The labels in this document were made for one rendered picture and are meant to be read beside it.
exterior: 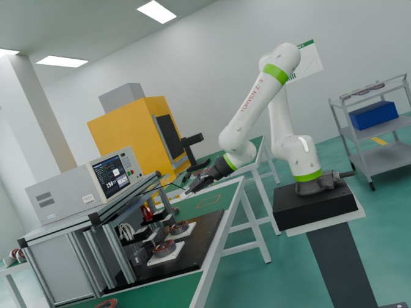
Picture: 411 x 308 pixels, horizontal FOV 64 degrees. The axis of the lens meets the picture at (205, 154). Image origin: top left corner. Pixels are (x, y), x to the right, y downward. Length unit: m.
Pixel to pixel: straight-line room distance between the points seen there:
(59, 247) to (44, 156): 4.11
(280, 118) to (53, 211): 1.17
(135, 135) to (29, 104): 1.64
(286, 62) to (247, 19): 5.42
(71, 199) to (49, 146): 3.96
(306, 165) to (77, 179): 1.03
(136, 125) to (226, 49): 2.56
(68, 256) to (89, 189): 0.31
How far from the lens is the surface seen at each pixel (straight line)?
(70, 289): 1.71
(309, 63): 6.73
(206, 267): 1.40
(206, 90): 6.84
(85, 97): 7.91
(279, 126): 1.60
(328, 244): 1.57
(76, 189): 1.63
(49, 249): 1.67
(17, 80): 5.80
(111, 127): 5.54
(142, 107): 5.27
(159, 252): 1.59
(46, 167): 5.71
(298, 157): 1.46
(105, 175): 1.62
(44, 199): 1.75
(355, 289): 1.69
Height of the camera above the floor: 1.31
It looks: 6 degrees down
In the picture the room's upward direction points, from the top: 22 degrees counter-clockwise
